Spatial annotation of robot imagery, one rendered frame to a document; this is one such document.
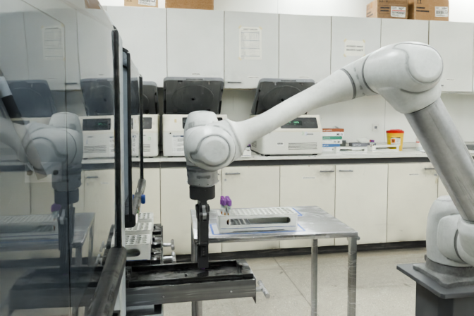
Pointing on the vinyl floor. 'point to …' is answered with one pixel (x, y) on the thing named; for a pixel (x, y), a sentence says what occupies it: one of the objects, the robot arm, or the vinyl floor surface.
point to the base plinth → (302, 251)
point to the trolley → (323, 221)
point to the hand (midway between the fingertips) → (202, 254)
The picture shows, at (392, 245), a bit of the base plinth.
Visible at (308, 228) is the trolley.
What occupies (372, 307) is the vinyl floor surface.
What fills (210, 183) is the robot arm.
